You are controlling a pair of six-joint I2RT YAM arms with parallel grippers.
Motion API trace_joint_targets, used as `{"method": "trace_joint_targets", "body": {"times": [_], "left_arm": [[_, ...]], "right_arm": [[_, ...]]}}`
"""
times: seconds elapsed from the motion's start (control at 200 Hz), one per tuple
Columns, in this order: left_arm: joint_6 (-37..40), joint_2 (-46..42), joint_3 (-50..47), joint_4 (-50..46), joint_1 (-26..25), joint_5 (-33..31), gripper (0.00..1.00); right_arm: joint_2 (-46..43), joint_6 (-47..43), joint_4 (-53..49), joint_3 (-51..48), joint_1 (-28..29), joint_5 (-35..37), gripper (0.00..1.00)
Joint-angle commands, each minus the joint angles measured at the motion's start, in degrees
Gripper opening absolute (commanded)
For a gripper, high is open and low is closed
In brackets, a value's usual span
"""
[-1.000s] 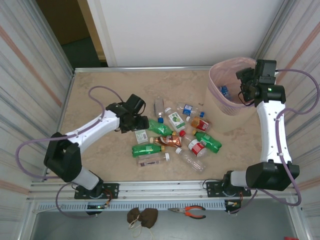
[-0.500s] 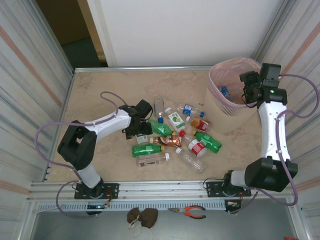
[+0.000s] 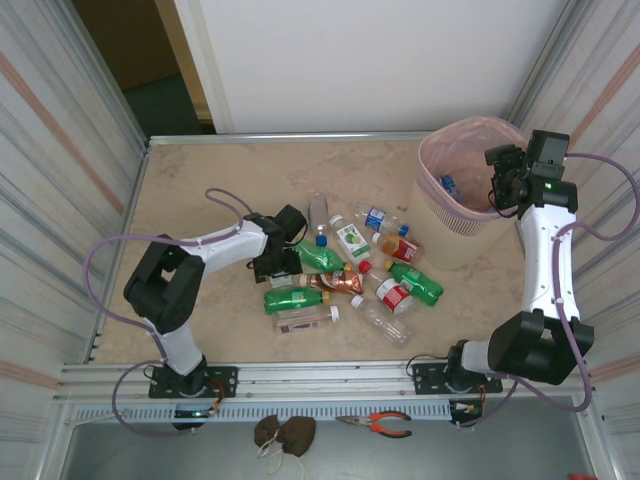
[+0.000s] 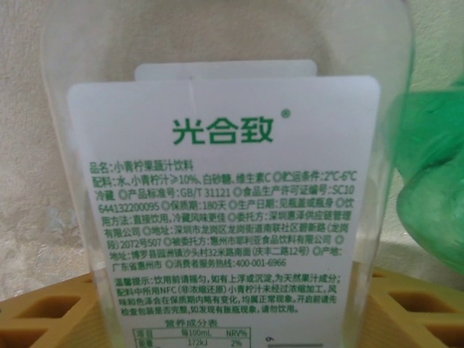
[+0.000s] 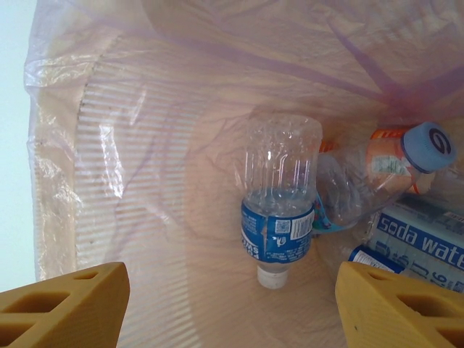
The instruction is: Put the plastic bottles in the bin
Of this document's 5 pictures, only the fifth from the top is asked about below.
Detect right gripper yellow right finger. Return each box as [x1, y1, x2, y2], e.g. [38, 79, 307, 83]
[335, 261, 464, 348]

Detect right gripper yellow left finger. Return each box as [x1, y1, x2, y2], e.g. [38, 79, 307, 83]
[0, 262, 131, 348]

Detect soda water bottle blue cap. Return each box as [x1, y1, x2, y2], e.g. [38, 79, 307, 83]
[364, 191, 464, 297]

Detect blue-label bottle white cap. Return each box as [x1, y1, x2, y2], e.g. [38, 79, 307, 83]
[240, 112, 323, 290]

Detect clear bottle light-blue cap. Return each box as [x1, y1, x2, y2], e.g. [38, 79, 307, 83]
[364, 121, 458, 199]

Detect beige plastic waste bin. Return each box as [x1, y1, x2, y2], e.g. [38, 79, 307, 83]
[34, 0, 464, 348]

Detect pink trash bin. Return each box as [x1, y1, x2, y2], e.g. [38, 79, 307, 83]
[23, 0, 464, 348]

